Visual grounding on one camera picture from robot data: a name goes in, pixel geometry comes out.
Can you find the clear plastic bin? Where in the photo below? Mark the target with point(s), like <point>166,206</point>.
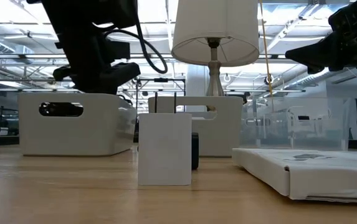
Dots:
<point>290,124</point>

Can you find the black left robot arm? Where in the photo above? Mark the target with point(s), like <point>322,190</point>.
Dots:
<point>72,18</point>

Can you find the background black metal rack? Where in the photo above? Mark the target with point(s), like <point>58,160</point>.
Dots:
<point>161,80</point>

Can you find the white charger cube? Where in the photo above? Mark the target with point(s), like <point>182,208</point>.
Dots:
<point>164,149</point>

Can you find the white printed booklet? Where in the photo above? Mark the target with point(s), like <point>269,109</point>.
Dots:
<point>321,177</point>

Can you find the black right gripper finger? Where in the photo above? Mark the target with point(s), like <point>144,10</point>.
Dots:
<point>315,54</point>

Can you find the left clear plastic tray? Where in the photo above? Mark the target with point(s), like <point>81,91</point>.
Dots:
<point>72,133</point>

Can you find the middle clear plastic tray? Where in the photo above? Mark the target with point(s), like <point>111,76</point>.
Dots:
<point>225,130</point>

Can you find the clear plastic tray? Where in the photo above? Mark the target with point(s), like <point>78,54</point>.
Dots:
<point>225,130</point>
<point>72,133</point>

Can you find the black charger cube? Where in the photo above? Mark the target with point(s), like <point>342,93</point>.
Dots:
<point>195,152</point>

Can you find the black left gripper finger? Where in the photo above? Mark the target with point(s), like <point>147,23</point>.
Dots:
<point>122,74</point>

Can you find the white shade table lamp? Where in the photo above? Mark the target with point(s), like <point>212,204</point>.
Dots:
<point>215,31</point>

